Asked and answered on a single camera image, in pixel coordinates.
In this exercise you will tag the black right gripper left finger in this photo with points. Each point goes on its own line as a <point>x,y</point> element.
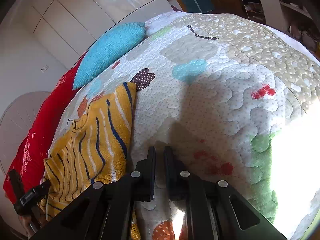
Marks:
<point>119,220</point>

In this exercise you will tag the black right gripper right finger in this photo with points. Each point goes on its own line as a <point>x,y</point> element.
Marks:
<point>189,188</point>

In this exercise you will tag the yellow striped knit sweater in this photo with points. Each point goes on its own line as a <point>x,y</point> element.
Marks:
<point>95,148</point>

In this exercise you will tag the person's left hand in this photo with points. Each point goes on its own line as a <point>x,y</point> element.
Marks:
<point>26,223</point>

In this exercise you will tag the red patterned blanket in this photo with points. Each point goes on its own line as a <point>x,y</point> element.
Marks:
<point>34,148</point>

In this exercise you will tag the round beige headboard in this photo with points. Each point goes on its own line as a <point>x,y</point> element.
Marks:
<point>16,121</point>

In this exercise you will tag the patterned quilted bedspread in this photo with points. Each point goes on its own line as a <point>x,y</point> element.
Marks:
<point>235,100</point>

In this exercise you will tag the blue knit pillow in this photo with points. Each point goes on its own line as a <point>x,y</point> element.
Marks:
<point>111,46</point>

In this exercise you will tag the white glossy wardrobe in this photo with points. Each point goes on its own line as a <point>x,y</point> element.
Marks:
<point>67,28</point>

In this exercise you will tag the white shelf unit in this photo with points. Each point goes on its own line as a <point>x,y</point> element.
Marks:
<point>288,16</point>

